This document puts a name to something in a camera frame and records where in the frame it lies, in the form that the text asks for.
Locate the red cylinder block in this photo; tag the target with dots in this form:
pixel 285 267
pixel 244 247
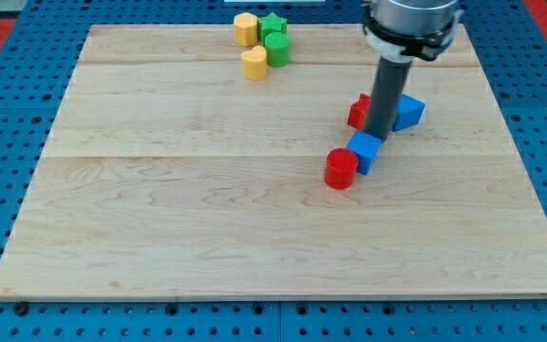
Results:
pixel 341 167

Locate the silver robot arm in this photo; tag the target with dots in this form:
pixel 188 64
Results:
pixel 401 30

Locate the blue triangle block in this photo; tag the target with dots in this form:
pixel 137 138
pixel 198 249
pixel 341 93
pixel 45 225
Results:
pixel 409 113

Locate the blue cube block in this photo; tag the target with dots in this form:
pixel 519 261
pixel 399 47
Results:
pixel 366 148

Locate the red star block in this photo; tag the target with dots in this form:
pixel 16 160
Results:
pixel 358 112

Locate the wooden board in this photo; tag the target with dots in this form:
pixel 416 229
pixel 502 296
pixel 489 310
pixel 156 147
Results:
pixel 168 176

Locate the yellow heart block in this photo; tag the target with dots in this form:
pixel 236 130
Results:
pixel 254 63

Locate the green cylinder block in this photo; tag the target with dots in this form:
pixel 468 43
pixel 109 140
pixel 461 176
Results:
pixel 277 45

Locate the green star block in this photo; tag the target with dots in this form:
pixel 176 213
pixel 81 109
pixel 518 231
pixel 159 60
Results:
pixel 271 23

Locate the yellow pentagon block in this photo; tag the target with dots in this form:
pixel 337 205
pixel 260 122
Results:
pixel 245 29

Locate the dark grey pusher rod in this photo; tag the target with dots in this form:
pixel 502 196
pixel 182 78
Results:
pixel 385 96

